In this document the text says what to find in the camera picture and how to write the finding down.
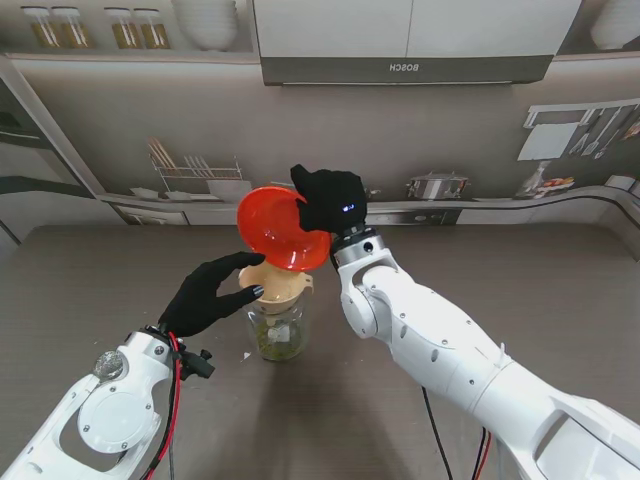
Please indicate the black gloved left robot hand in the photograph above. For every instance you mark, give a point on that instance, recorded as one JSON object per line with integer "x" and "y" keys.
{"x": 200, "y": 300}

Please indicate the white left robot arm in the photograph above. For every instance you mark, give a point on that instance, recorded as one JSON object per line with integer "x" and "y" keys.
{"x": 110, "y": 415}

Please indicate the green mung beans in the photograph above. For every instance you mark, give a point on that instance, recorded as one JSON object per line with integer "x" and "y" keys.
{"x": 277, "y": 347}

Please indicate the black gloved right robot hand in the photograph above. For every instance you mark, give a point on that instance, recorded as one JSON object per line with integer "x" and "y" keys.
{"x": 332, "y": 200}

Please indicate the clear glass jar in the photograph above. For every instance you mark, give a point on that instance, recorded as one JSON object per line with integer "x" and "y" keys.
{"x": 300, "y": 320}

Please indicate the cream plastic funnel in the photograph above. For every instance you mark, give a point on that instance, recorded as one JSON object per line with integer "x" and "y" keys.
{"x": 280, "y": 290}

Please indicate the printed kitchen backdrop banner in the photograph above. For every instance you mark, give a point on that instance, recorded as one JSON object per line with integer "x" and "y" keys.
{"x": 450, "y": 130}

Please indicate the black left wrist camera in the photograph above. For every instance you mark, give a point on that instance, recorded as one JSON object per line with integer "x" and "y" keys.
{"x": 197, "y": 365}

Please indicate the orange plastic bowl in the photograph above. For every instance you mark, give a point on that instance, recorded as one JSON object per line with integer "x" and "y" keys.
{"x": 270, "y": 225}

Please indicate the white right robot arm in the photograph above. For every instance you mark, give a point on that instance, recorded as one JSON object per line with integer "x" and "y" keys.
{"x": 450, "y": 360}

